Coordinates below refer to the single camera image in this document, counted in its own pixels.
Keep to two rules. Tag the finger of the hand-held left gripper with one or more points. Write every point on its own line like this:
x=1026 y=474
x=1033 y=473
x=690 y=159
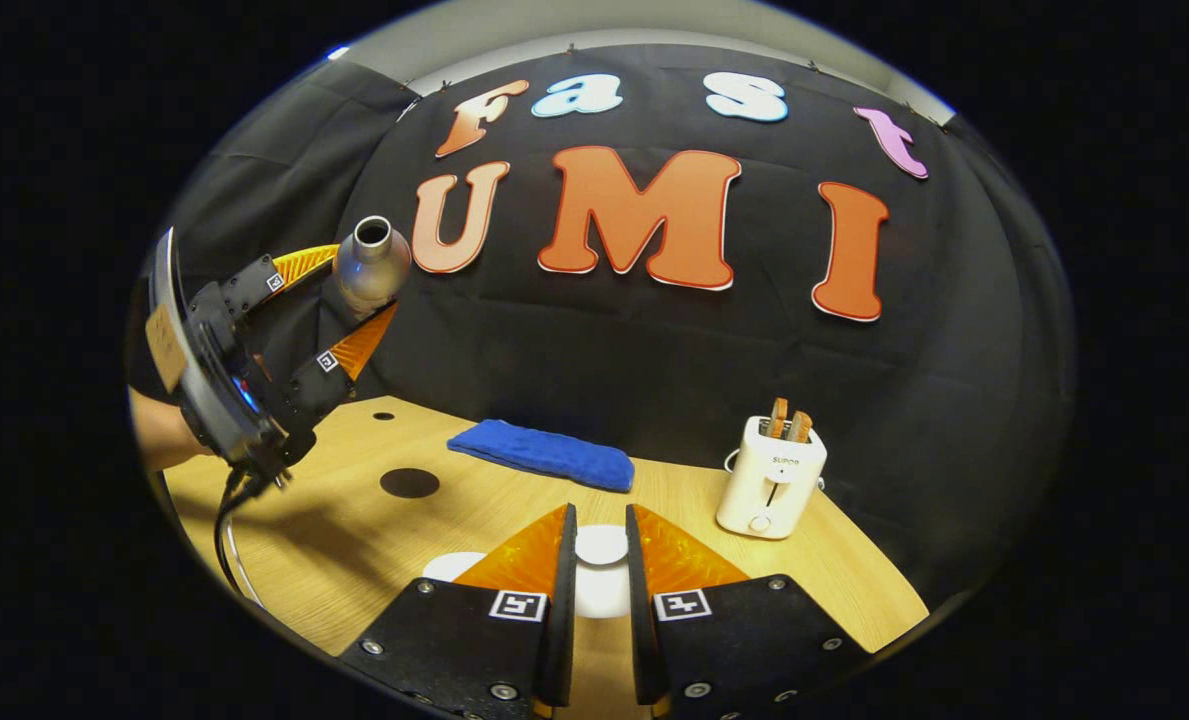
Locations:
x=319 y=378
x=254 y=283

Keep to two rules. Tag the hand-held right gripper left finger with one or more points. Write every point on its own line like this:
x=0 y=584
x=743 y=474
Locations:
x=558 y=600

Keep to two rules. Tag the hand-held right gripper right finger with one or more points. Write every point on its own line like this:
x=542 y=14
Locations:
x=642 y=600

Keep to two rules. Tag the white teacup lid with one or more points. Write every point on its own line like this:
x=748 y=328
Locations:
x=603 y=588

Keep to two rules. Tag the white teacup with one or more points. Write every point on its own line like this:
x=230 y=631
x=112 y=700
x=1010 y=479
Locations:
x=451 y=567

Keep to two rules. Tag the silver water bottle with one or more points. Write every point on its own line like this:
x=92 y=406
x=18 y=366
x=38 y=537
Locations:
x=372 y=268

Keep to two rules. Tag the dark round coaster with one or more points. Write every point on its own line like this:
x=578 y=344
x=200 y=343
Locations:
x=410 y=483

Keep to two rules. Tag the blue folded towel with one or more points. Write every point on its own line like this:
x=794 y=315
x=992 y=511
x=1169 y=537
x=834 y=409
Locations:
x=544 y=455

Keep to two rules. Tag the white toaster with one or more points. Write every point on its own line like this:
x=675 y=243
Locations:
x=769 y=490

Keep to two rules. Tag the toast slice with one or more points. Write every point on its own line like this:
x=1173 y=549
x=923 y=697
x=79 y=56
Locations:
x=800 y=427
x=778 y=417

